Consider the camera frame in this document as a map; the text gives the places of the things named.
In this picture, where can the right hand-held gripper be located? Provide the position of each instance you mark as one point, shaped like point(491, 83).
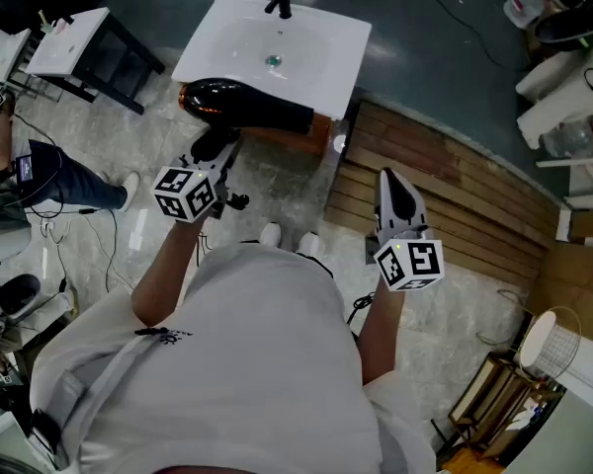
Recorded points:
point(410, 264)

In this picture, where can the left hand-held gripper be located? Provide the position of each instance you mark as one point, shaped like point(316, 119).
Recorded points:
point(183, 193)

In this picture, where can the white ceramic sink basin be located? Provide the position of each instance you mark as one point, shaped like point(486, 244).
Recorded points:
point(237, 42)

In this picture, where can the person's right forearm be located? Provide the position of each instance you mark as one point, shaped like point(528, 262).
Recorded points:
point(380, 334)

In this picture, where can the person's left forearm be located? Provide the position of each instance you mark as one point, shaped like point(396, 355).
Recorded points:
point(165, 274)

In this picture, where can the wooden plank platform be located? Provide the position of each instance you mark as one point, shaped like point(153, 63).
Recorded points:
point(449, 190)

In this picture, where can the person's right white shoe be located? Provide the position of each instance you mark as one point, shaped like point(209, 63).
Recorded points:
point(310, 245)

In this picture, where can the person's white shoe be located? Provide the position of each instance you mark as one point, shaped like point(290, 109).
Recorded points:
point(271, 234)
point(310, 245)

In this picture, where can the person's left white shoe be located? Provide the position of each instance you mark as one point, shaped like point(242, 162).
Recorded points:
point(271, 234)

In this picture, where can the black power adapter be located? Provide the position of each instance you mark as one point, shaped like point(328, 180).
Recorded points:
point(87, 211)

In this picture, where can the small white basin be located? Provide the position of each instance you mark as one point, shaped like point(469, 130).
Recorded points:
point(64, 50)

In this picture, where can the white rolled sheets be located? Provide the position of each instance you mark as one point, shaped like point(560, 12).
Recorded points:
point(558, 97)

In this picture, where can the cardboard box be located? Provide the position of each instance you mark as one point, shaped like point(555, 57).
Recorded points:
point(590, 224)

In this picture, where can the flat cardboard sheet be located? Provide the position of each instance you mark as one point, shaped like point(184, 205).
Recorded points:
point(573, 289)

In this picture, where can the small black faucet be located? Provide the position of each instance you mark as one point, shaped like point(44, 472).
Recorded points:
point(64, 19)

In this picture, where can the person's white shirt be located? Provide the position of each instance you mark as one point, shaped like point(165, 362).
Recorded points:
point(237, 363)

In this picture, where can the green cup with toothbrush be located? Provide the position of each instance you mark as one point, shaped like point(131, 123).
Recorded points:
point(45, 23)

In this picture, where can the clear water jug red label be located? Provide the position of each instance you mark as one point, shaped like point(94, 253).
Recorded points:
point(524, 5)

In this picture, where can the black round bowl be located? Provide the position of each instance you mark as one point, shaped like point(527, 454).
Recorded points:
point(566, 27)

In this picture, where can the orange box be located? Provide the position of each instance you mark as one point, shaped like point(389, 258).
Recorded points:
point(467, 462)

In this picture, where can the white curved cabinet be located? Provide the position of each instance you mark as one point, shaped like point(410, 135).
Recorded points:
point(573, 427)

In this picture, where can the black waist device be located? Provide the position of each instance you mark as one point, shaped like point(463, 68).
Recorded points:
point(45, 430)

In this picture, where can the white frame rack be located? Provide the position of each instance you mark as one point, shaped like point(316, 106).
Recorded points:
point(583, 181)

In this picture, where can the gold frame rack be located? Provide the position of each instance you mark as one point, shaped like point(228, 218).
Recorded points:
point(489, 403)

